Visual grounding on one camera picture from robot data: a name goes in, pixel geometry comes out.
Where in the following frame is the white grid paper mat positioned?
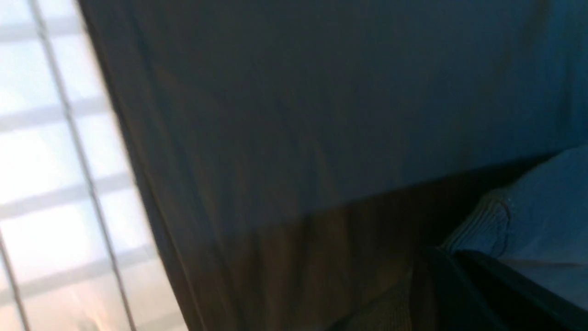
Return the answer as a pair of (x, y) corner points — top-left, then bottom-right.
(0, 0), (187, 331)

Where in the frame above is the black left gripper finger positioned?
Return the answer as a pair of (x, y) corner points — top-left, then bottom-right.
(409, 247), (588, 331)

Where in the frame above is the gray long-sleeve top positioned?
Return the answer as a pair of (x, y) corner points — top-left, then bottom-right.
(80, 0), (587, 331)

